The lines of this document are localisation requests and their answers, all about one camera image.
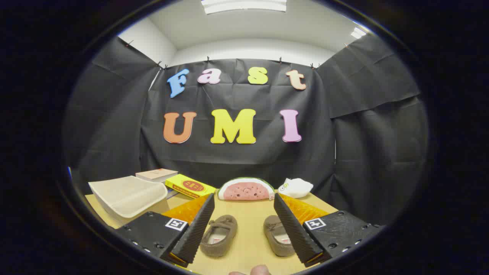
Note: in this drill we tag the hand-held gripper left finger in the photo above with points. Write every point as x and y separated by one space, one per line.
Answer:
193 233

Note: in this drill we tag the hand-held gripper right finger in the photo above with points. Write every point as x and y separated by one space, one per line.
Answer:
294 233

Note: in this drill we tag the brown fuzzy slipper shoe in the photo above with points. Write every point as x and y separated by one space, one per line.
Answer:
223 229
273 229

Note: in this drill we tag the beige fabric storage box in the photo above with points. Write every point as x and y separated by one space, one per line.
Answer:
128 196

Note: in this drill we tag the blue-grey book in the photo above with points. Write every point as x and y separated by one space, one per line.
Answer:
171 194

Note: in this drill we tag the white plush toy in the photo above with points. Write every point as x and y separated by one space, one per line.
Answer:
296 188

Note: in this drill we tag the yellow book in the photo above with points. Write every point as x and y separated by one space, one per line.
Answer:
191 186

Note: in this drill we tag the watermelon slice plush toy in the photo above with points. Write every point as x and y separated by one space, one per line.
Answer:
246 190

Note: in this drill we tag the beige paperback book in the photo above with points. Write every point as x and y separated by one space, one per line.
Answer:
156 174

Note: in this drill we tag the small ceiling light panel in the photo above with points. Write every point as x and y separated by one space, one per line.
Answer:
358 33

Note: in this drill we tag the large ceiling light panel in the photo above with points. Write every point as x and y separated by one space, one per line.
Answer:
244 5

